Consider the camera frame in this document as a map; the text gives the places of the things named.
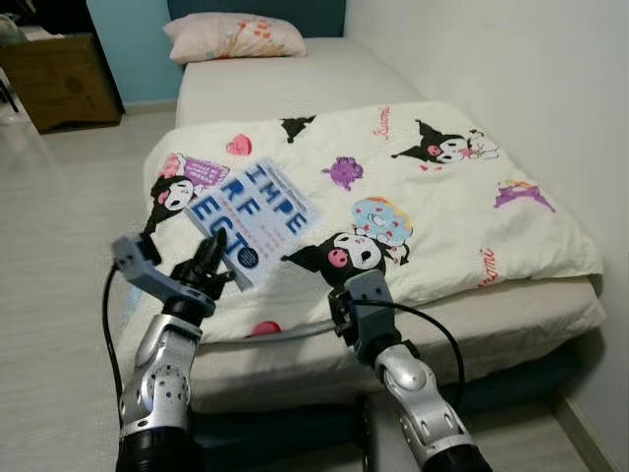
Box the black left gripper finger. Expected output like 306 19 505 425
195 228 229 281

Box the cream cartoon print quilt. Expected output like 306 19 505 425
116 98 605 345

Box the pink dotted pillow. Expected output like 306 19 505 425
162 12 308 65

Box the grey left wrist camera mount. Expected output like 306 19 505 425
111 234 212 308

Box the teal bed base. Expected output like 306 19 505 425
187 339 605 453

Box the beige sheeted mattress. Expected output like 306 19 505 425
123 37 608 414

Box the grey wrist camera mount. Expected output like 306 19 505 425
344 270 396 340
111 234 212 308

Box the black door frame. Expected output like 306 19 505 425
77 0 127 117

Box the white blue lettered book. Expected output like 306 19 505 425
185 157 325 291

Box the teal padded headboard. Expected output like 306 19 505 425
167 0 347 40

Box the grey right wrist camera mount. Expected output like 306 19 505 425
344 270 396 340

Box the large open cardboard box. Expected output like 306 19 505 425
0 32 124 134

